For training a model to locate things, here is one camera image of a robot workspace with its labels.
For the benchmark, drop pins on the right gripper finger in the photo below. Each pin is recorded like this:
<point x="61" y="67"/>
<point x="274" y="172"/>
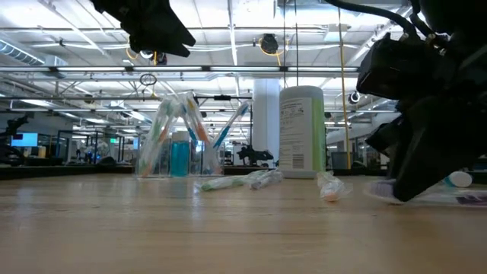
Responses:
<point x="430" y="152"/>
<point x="386" y="139"/>

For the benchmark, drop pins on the purple toothbrush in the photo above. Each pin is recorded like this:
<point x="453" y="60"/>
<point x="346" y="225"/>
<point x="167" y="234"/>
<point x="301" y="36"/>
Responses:
<point x="268" y="179"/>
<point x="380" y="190"/>

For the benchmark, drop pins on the orange toothbrush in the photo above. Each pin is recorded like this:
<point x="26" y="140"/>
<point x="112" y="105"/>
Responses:
<point x="164" y="134"/>
<point x="331" y="188"/>
<point x="201" y="131"/>

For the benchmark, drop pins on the green toothbrush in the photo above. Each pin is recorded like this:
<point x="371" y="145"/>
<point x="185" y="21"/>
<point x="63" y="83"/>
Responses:
<point x="224" y="182"/>
<point x="156" y="127"/>

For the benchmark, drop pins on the blue toothbrush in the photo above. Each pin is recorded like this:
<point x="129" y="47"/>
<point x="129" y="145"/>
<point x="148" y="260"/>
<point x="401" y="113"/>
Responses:
<point x="191" y="134"/>
<point x="224" y="133"/>

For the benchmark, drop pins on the clear plastic cup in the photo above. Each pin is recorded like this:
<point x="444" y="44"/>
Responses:
<point x="207" y="163"/>

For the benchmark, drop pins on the black background robot arm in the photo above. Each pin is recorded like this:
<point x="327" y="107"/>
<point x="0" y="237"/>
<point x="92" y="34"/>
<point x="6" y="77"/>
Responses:
<point x="253" y="155"/>

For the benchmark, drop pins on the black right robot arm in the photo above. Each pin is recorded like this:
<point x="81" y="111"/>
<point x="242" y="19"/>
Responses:
<point x="456" y="19"/>

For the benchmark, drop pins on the white green wipes canister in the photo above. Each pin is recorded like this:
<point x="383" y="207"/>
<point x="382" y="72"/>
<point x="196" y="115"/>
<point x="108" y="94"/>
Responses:
<point x="300" y="133"/>

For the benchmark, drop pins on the white column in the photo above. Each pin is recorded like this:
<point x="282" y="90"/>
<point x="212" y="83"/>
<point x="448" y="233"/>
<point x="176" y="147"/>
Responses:
<point x="266" y="114"/>

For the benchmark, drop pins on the blue computer monitor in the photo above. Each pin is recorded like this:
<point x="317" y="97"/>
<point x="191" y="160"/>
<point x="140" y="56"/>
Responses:
<point x="24" y="139"/>

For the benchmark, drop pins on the dark background machine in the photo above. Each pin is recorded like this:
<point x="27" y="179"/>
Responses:
<point x="11" y="127"/>

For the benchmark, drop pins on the long light rail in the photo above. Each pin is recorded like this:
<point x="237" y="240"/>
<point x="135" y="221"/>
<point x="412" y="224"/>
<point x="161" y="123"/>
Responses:
<point x="167" y="69"/>

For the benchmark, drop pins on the round black camera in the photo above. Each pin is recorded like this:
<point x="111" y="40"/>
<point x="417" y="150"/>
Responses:
<point x="354" y="97"/>

